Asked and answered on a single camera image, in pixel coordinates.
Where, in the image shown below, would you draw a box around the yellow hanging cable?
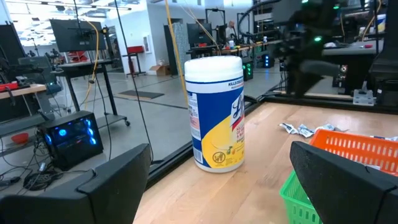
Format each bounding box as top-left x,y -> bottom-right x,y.
164,0 -> 189,106

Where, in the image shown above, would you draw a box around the black monitor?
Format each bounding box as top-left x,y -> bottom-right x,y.
187,23 -> 214,47

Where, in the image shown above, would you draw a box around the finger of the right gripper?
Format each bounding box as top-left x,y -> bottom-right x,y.
285,76 -> 301,97
300,77 -> 314,96

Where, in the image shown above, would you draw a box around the person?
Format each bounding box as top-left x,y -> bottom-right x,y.
224,20 -> 236,40

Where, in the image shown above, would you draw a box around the computer tower coloured lights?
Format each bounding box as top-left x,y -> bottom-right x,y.
37,110 -> 104,171

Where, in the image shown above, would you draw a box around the grey partition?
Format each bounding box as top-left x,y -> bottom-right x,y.
164,22 -> 191,77

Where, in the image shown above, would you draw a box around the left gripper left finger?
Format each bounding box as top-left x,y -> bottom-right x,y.
0,142 -> 152,224

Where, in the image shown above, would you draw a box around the thin yellow cable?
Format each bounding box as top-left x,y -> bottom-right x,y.
81,20 -> 100,110

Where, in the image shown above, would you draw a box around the white first aid packet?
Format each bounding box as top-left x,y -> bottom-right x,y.
357,161 -> 382,171
297,124 -> 315,139
315,123 -> 337,132
369,135 -> 398,142
279,123 -> 299,135

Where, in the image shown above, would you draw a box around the computer tower blue lights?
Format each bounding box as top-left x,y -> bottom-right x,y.
331,64 -> 348,88
261,53 -> 275,69

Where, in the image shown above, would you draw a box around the thin black hanging cable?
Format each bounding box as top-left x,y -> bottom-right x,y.
113,0 -> 155,163

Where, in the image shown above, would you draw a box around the silver mounting bracket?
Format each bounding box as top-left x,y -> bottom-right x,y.
353,81 -> 376,107

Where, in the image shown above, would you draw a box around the white wall panel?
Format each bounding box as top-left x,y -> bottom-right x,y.
142,34 -> 152,54

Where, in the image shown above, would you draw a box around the black floor cable bundle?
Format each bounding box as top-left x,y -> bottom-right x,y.
0,160 -> 90,192

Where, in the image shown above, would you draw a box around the red box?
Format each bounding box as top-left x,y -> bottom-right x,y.
126,45 -> 145,55

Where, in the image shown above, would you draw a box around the black right camera cable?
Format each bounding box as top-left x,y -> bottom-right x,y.
238,0 -> 282,32

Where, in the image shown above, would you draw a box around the computer tower green lights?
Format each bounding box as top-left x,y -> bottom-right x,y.
242,60 -> 254,82

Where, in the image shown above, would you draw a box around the black metal rack frame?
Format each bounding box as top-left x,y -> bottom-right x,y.
205,8 -> 227,47

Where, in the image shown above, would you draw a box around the wooden desk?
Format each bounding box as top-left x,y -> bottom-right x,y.
0,83 -> 47,101

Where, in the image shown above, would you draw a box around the black rolling monitor stand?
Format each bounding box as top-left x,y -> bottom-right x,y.
49,19 -> 131,127

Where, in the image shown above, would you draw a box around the green plastic basket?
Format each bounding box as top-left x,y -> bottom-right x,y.
279,169 -> 324,224

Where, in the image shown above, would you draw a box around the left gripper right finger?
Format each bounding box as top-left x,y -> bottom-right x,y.
289,141 -> 398,224

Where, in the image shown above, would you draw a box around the orange plastic basket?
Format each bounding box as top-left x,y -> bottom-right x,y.
309,129 -> 398,177

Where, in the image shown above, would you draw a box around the red bowl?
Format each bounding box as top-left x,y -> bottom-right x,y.
11,133 -> 30,145

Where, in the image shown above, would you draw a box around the dark floor mat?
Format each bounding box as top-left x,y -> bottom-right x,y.
118,90 -> 165,101

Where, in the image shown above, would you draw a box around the black aluminium table frame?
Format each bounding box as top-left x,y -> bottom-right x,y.
146,91 -> 398,189

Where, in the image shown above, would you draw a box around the small black stand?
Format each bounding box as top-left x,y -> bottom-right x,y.
122,52 -> 147,77

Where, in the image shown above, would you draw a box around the cardboard box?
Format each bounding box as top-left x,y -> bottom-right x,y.
149,64 -> 171,77

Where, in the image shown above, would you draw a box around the black desk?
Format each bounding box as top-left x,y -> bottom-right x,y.
322,39 -> 385,94

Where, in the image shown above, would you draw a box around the Lysol wipes canister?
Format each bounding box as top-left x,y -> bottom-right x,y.
183,55 -> 246,174

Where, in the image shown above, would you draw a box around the wooden workbench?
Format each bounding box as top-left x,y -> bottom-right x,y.
186,40 -> 282,60

